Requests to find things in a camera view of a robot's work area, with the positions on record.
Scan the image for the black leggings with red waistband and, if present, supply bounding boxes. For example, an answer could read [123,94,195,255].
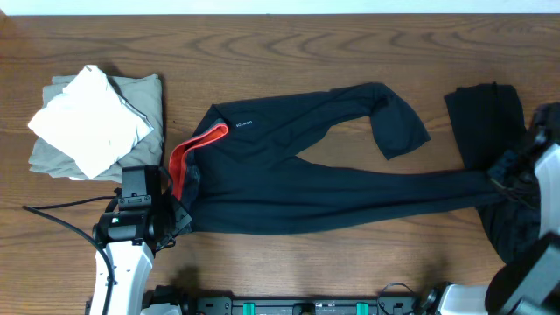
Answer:
[168,83,501,235]

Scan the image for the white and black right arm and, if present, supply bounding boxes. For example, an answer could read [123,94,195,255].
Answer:
[414,102,559,315]

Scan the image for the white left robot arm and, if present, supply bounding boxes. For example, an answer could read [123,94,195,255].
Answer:
[88,192,192,315]

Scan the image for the black folded garment at right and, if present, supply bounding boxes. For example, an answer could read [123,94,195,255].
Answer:
[444,83,541,263]

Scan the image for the white folded shirt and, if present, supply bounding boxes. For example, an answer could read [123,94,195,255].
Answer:
[28,65,154,179]

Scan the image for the grey-green folded garment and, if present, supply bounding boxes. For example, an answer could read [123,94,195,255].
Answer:
[28,74,165,183]

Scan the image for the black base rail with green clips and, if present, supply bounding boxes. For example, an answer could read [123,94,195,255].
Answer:
[85,282,438,315]

